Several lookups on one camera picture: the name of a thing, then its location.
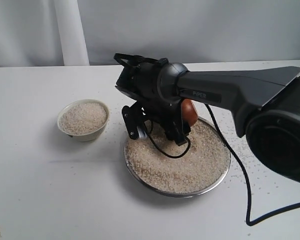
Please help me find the brown wooden cup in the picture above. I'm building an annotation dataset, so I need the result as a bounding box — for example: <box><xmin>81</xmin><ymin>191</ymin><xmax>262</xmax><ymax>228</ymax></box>
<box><xmin>181</xmin><ymin>98</ymin><xmax>198</xmax><ymax>127</ymax></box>

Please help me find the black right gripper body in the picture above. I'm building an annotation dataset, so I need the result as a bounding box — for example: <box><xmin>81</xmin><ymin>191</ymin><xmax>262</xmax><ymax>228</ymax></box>
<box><xmin>115</xmin><ymin>59</ymin><xmax>183</xmax><ymax>125</ymax></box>

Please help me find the round steel tray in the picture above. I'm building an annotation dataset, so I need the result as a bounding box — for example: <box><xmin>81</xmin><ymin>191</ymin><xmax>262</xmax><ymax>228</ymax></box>
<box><xmin>122</xmin><ymin>115</ymin><xmax>232</xmax><ymax>198</ymax></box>

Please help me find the black camera cable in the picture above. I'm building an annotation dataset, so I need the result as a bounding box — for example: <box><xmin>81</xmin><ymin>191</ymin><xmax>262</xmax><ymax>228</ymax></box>
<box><xmin>143</xmin><ymin>103</ymin><xmax>300</xmax><ymax>220</ymax></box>

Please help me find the rice in white bowl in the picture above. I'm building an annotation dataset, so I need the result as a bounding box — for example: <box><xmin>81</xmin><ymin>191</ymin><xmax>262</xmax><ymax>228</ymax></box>
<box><xmin>59</xmin><ymin>102</ymin><xmax>108</xmax><ymax>135</ymax></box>

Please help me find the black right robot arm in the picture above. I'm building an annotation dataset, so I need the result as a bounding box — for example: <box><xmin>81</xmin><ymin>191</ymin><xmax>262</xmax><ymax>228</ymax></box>
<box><xmin>114</xmin><ymin>53</ymin><xmax>300</xmax><ymax>183</ymax></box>

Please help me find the rice in steel tray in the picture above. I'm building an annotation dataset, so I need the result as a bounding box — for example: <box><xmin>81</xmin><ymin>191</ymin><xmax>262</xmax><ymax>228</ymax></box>
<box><xmin>124</xmin><ymin>117</ymin><xmax>230</xmax><ymax>194</ymax></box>

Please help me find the white backdrop curtain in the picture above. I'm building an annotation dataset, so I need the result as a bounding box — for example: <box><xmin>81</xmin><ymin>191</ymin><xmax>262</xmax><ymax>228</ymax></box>
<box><xmin>0</xmin><ymin>0</ymin><xmax>300</xmax><ymax>67</ymax></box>

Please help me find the white ceramic bowl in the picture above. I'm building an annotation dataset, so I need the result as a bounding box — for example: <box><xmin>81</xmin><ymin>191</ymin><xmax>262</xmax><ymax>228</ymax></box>
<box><xmin>56</xmin><ymin>99</ymin><xmax>110</xmax><ymax>142</ymax></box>

